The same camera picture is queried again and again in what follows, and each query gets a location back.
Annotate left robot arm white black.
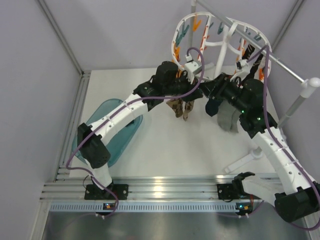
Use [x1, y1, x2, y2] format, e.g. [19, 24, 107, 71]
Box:
[77, 60, 205, 199]

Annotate aluminium rail frame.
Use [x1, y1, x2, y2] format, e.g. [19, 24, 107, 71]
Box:
[39, 72, 312, 213]

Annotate black striped sock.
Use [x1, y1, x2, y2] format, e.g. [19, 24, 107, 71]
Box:
[243, 44, 266, 81]

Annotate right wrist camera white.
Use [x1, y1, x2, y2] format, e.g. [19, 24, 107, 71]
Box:
[235, 59, 251, 79]

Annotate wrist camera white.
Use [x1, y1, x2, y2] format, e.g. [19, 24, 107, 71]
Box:
[183, 54, 202, 81]
[235, 59, 251, 79]

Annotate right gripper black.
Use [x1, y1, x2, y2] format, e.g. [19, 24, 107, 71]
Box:
[198, 73, 249, 114]

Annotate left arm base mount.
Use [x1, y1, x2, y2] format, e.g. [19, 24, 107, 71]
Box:
[84, 184, 129, 201]

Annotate teal plastic basket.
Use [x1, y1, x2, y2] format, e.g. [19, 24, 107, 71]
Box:
[85, 98, 143, 168]

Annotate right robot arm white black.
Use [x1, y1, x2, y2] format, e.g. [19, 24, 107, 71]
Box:
[199, 73, 320, 223]

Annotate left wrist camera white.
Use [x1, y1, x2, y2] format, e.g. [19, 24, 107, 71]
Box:
[183, 54, 202, 81]

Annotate metal drying rack stand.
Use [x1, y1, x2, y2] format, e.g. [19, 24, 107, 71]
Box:
[159, 0, 320, 174]

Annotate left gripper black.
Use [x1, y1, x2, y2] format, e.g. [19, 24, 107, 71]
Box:
[163, 71, 203, 104]

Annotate navy blue sock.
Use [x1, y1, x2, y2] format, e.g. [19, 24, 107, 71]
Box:
[205, 98, 222, 117]

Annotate grey sock in basket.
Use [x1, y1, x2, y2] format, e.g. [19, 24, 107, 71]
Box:
[217, 101, 236, 132]

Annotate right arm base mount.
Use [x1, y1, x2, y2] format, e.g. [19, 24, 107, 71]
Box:
[216, 183, 245, 202]

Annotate brown checkered sock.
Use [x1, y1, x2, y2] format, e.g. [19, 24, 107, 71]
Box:
[166, 98, 195, 122]

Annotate white oval clip hanger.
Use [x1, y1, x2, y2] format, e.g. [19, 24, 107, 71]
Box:
[170, 11, 270, 77]

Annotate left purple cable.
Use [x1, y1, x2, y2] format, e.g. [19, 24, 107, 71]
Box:
[64, 47, 206, 218]

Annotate grey striped sock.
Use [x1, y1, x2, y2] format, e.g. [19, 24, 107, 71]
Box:
[229, 110, 241, 134]

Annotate purple cable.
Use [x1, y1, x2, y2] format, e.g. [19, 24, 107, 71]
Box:
[247, 46, 320, 231]
[64, 47, 206, 218]

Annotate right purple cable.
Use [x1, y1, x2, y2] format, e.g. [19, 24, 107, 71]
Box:
[247, 46, 320, 231]

